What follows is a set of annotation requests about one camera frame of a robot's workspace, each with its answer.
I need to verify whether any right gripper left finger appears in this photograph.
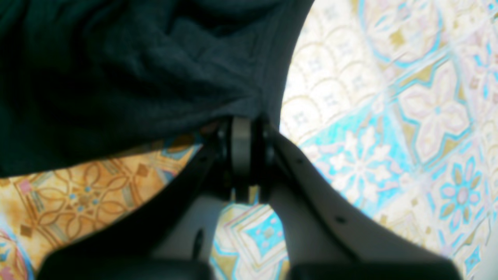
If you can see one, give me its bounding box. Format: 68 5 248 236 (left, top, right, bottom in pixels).
217 117 252 203

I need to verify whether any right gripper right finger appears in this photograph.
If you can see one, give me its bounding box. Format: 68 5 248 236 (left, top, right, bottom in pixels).
252 117 275 203

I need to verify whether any black t-shirt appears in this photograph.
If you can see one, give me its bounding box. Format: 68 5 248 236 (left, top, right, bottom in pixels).
0 0 313 177

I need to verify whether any patterned tablecloth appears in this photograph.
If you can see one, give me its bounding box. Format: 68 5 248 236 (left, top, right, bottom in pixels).
0 0 498 280

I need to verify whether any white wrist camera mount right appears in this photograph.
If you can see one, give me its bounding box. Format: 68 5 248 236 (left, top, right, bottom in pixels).
37 130 461 280

